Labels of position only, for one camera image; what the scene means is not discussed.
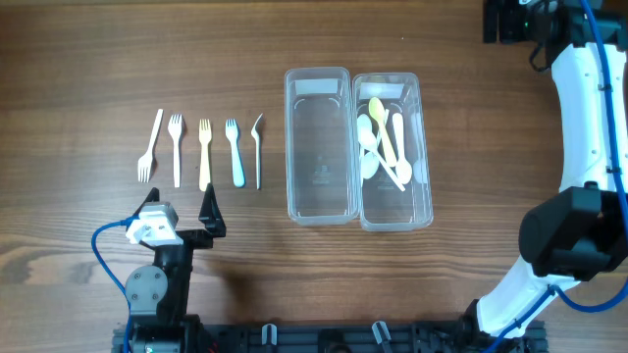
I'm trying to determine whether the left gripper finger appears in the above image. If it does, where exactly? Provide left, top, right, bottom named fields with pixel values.
left=198, top=183, right=225, bottom=230
left=132, top=187, right=160, bottom=217

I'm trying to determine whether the white plastic fork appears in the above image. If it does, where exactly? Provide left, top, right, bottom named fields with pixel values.
left=168, top=114, right=183, bottom=188

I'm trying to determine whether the yellow plastic fork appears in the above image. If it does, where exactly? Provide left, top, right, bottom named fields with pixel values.
left=199, top=119, right=212, bottom=191

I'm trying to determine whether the light blue spork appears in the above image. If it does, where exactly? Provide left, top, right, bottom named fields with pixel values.
left=226, top=119, right=245, bottom=187

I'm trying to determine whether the yellow plastic spoon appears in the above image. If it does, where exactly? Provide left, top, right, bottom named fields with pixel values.
left=368, top=97, right=396, bottom=168

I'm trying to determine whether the white slim-handled spoon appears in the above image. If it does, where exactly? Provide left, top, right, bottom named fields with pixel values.
left=357, top=114, right=380, bottom=180

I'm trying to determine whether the white wide-handled spoon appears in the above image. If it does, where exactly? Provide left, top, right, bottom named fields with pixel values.
left=392, top=113, right=412, bottom=184

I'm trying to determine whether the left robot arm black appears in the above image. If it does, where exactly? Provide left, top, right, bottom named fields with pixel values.
left=121, top=183, right=227, bottom=353

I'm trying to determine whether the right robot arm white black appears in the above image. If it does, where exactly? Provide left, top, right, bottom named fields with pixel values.
left=462, top=0, right=627, bottom=341

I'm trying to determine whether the left clear plastic container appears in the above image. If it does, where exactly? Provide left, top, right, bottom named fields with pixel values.
left=285, top=67, right=359, bottom=227

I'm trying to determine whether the clear plastic container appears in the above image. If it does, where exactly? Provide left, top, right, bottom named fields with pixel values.
left=285, top=67, right=359, bottom=227
left=352, top=73, right=434, bottom=231

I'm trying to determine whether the right clear plastic container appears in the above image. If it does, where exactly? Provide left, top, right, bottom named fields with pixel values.
left=352, top=73, right=434, bottom=231

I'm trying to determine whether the left blue cable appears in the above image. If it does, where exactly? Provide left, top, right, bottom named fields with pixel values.
left=90, top=218, right=141, bottom=353

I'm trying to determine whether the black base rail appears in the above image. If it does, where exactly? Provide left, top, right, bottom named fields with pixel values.
left=112, top=322, right=549, bottom=353

